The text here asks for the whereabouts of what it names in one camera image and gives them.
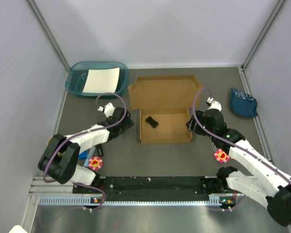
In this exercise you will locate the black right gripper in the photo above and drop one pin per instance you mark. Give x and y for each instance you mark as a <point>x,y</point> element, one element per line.
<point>190,127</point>

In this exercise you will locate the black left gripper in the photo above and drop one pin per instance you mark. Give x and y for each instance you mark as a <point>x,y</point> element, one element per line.
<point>128,124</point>

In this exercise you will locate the yellow bone-shaped sponge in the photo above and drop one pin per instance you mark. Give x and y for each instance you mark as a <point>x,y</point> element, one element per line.
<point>152,122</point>

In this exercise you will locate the brown cardboard box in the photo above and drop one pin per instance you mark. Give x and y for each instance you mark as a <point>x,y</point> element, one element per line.
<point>167,99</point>

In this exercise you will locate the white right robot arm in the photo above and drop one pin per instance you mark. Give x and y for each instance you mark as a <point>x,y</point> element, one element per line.
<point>267,185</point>

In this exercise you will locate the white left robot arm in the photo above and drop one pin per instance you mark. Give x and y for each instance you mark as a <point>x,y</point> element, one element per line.
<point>60,158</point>

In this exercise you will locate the blue leaf-shaped dish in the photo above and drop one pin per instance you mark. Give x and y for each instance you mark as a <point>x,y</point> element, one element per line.
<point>243,104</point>

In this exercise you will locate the pink and black marker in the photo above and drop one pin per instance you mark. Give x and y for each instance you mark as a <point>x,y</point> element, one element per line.
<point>100,150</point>

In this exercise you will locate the pink flower toy right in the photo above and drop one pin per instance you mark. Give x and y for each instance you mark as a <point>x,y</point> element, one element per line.
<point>221,157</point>

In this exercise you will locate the pink flower toy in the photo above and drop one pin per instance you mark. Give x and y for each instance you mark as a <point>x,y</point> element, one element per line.
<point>221,157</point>
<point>95,163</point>

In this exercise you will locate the white paper sheet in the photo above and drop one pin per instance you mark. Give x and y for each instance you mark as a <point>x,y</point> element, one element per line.
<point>102,80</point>

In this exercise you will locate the pink flower toy left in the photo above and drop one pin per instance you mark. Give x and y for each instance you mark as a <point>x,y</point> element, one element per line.
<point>95,163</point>

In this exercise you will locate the small white-blue object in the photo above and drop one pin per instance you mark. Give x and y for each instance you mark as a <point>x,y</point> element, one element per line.
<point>83,155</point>

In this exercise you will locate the teal plastic tub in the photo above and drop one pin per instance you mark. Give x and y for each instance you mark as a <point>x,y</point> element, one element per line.
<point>78,74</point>

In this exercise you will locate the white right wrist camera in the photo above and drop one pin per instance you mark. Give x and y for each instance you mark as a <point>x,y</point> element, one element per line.
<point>213,104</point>

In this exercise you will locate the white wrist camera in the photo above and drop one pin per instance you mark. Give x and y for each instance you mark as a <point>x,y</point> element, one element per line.
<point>107,110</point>
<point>213,104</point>

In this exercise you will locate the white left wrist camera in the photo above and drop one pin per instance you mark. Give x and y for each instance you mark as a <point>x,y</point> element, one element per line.
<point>107,110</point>

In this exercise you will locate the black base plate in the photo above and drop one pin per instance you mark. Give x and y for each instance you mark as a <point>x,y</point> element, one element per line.
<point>183,188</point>

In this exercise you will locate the grey slotted cable duct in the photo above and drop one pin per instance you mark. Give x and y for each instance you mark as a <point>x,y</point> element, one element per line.
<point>91,201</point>

